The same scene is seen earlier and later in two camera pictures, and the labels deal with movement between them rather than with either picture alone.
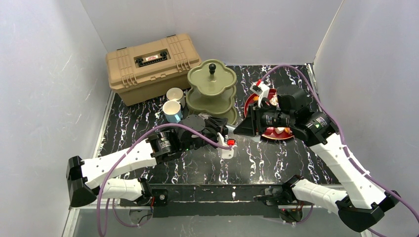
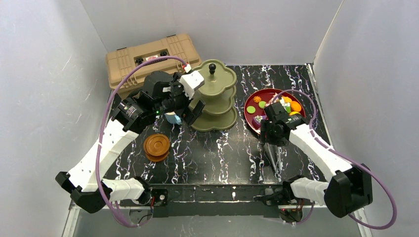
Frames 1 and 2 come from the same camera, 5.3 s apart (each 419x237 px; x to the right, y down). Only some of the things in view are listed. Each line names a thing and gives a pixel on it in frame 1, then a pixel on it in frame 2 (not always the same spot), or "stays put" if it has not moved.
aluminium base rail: x=223 y=210 stays put
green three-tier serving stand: x=212 y=90 stays put
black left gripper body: x=213 y=130 → x=183 y=106
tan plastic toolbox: x=145 y=71 stays put
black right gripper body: x=257 y=119 → x=271 y=142
